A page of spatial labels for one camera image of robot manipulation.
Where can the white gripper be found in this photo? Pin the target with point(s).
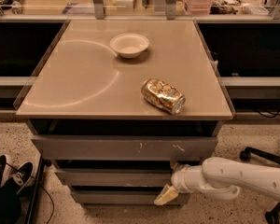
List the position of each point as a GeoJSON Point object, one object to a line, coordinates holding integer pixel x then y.
{"type": "Point", "coordinates": [178, 179]}

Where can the grey drawer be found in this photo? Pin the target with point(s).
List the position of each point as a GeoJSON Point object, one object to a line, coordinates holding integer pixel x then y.
{"type": "Point", "coordinates": [114, 178]}
{"type": "Point", "coordinates": [115, 197]}
{"type": "Point", "coordinates": [124, 148]}

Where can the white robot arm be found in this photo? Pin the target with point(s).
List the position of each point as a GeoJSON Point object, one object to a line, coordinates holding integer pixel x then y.
{"type": "Point", "coordinates": [222, 179]}

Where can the grey bottom drawer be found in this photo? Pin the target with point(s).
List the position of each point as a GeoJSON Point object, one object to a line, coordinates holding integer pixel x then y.
{"type": "Point", "coordinates": [115, 197]}

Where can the grey drawer cabinet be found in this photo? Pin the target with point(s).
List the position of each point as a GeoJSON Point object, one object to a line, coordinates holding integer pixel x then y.
{"type": "Point", "coordinates": [83, 87]}

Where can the grey top drawer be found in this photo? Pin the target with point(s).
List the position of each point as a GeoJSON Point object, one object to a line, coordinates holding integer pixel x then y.
{"type": "Point", "coordinates": [124, 148]}

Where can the crushed gold soda can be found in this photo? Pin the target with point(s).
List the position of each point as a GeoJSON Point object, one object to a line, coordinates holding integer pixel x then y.
{"type": "Point", "coordinates": [163, 95]}

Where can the black office chair base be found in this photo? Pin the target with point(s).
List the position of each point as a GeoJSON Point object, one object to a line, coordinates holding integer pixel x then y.
{"type": "Point", "coordinates": [265, 155]}

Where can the white paper bowl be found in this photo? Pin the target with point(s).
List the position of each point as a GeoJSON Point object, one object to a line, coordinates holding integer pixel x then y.
{"type": "Point", "coordinates": [129, 46]}

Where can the black sneaker right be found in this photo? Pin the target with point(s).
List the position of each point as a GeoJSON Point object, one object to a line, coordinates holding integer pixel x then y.
{"type": "Point", "coordinates": [22, 177]}

